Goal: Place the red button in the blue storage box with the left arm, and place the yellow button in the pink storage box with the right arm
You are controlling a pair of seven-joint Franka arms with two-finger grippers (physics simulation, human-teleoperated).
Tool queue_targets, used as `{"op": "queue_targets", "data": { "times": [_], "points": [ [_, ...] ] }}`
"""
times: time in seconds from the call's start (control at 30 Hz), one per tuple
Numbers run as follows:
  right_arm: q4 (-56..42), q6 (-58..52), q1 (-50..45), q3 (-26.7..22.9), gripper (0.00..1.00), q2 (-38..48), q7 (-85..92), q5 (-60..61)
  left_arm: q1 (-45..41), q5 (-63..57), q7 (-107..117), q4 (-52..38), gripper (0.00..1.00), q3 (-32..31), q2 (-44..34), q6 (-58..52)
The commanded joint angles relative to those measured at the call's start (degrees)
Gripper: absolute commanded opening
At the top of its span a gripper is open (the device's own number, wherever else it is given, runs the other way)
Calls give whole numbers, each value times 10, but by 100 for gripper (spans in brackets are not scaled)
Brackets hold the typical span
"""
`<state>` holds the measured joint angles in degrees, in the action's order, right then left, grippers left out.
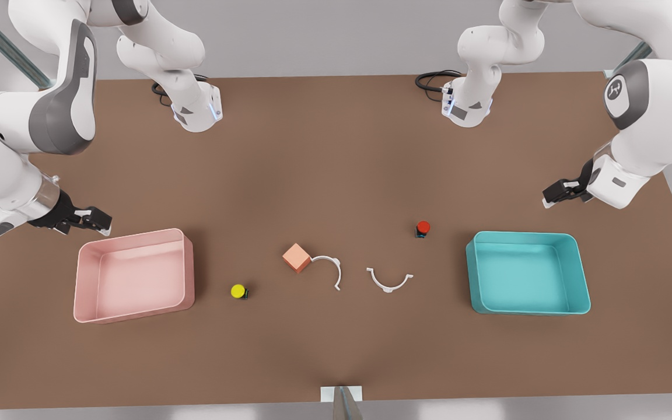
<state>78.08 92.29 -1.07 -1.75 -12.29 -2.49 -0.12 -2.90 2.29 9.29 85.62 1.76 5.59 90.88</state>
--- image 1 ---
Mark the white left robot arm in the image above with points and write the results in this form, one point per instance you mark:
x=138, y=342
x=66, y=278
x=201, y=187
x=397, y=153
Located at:
x=657, y=111

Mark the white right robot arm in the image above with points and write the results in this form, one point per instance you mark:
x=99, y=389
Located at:
x=15, y=134

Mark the blue storage box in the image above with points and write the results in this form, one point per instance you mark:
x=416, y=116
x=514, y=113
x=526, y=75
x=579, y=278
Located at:
x=527, y=273

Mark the pink storage box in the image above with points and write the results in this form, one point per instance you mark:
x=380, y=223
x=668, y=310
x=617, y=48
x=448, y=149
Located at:
x=133, y=275

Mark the red button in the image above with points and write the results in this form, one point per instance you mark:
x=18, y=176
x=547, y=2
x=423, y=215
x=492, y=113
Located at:
x=423, y=228

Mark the yellow button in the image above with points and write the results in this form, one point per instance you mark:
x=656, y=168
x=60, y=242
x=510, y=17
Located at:
x=238, y=291

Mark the white curved clip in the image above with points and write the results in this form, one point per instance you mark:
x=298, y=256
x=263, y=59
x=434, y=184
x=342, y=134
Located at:
x=330, y=269
x=389, y=282

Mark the orange cube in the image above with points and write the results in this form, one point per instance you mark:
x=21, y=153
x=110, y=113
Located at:
x=297, y=257

